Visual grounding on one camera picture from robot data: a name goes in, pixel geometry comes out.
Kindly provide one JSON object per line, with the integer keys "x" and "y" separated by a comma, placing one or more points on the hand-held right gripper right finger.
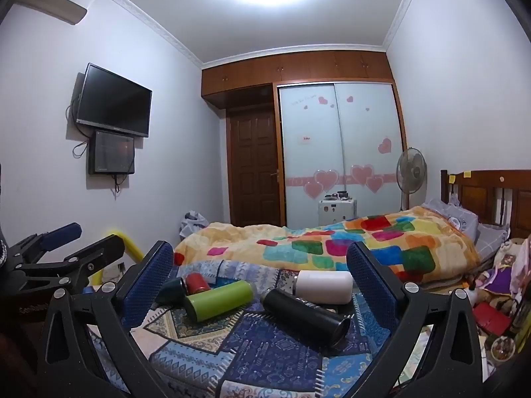
{"x": 370, "y": 284}

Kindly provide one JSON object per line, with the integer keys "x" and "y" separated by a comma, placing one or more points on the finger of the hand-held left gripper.
{"x": 62, "y": 233}
{"x": 97, "y": 251}

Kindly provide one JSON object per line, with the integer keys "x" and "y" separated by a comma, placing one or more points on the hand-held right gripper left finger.
{"x": 148, "y": 284}

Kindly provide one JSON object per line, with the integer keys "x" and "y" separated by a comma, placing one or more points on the black cup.
{"x": 305, "y": 315}

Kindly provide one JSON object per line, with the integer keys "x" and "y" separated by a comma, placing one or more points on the dark green cup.
{"x": 170, "y": 292}

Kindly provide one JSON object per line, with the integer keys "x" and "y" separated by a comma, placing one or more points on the white cup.
{"x": 325, "y": 287}

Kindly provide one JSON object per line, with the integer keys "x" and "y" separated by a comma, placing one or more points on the red cup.
{"x": 198, "y": 284}

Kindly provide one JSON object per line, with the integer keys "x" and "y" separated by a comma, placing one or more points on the yellow foam tube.
{"x": 128, "y": 244}

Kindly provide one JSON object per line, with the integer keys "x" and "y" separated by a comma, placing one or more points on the grey clothes heap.
{"x": 193, "y": 224}

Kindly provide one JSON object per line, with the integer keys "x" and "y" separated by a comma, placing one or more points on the small white cabinet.
{"x": 337, "y": 213}

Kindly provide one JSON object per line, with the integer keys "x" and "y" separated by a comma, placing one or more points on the colourful patchwork blanket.
{"x": 290, "y": 242}

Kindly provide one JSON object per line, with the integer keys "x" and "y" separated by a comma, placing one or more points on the grey printed pillow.
{"x": 454, "y": 219}

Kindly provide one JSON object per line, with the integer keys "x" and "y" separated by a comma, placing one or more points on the standing fan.
{"x": 410, "y": 170}

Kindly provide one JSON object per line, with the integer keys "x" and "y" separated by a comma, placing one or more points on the red box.
{"x": 491, "y": 319}

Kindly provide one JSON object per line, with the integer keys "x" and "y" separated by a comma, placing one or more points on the blue patterned mat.
{"x": 257, "y": 352}

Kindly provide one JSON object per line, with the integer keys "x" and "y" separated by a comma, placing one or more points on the grey checked pillow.
{"x": 491, "y": 238}

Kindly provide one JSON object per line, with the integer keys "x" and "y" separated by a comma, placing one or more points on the wooden bed headboard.
{"x": 481, "y": 199}

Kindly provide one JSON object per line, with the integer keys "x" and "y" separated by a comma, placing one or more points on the wooden wardrobe with sliding doors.
{"x": 344, "y": 141}

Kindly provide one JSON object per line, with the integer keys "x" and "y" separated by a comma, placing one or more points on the plush toy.
{"x": 512, "y": 253}

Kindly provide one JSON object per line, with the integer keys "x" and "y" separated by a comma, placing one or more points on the dark round bowl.
{"x": 504, "y": 350}

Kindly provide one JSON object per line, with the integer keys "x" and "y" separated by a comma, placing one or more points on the pink bag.
{"x": 522, "y": 277}

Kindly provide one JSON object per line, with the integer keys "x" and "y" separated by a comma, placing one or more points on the brown wooden door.
{"x": 255, "y": 166}

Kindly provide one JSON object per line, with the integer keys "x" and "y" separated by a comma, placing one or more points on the small black wall monitor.
{"x": 111, "y": 153}

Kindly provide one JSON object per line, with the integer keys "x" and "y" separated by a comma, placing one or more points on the wall-mounted black television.
{"x": 114, "y": 101}

